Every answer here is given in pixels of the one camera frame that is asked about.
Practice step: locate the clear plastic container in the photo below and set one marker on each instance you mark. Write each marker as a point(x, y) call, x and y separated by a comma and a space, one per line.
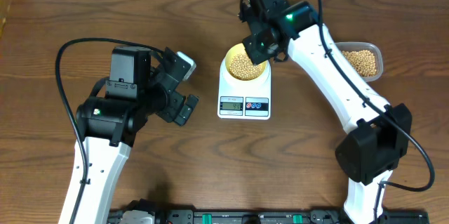
point(359, 46)

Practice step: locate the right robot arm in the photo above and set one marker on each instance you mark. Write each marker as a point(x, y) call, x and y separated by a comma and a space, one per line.
point(377, 133)

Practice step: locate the soybeans in container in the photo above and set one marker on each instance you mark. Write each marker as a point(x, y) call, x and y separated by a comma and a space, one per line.
point(362, 61)

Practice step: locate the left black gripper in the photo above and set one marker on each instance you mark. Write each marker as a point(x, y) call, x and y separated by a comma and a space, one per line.
point(170, 110)

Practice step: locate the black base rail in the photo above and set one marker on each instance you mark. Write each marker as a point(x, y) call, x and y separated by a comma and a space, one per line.
point(143, 211)

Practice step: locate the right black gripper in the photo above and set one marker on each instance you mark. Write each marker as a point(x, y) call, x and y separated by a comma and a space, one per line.
point(255, 55)

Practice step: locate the soybeans in bowl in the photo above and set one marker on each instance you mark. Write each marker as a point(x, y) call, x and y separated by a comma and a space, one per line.
point(242, 68)

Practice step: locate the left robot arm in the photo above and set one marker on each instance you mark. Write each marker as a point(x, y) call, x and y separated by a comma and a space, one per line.
point(141, 82)

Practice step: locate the yellow bowl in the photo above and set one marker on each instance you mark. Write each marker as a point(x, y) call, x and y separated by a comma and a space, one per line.
point(239, 48)

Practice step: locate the white digital kitchen scale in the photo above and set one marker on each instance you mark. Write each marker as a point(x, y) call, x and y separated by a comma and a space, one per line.
point(239, 99)

